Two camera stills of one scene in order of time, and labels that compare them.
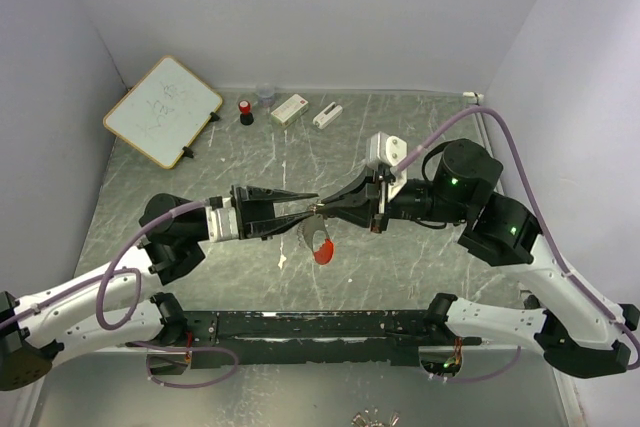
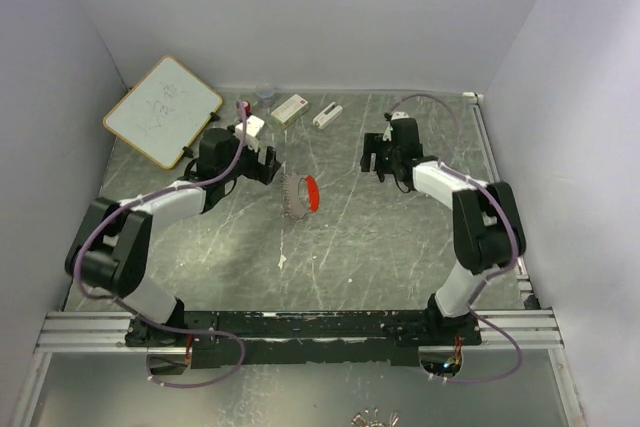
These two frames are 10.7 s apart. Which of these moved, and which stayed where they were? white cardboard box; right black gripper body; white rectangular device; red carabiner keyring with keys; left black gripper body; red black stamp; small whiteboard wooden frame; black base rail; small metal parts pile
Moved: red carabiner keyring with keys; right black gripper body; left black gripper body
Stayed: black base rail; small metal parts pile; white rectangular device; small whiteboard wooden frame; red black stamp; white cardboard box
